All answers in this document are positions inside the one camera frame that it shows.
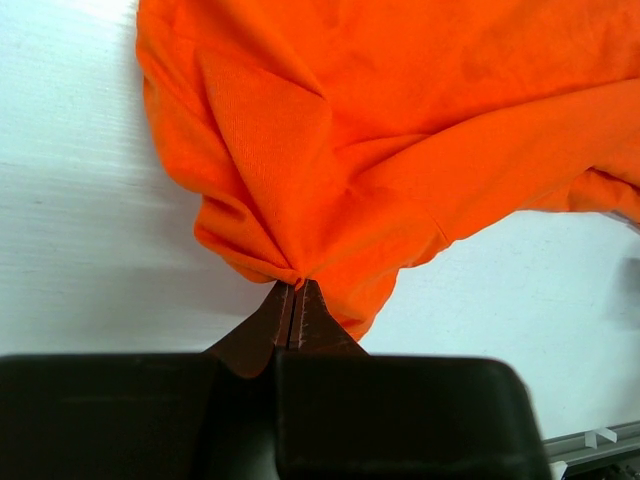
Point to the orange t shirt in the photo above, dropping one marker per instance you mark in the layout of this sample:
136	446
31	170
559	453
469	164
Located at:
342	141

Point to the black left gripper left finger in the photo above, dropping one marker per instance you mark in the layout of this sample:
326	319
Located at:
206	415

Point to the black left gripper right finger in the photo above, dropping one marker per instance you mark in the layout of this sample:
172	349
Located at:
345	414

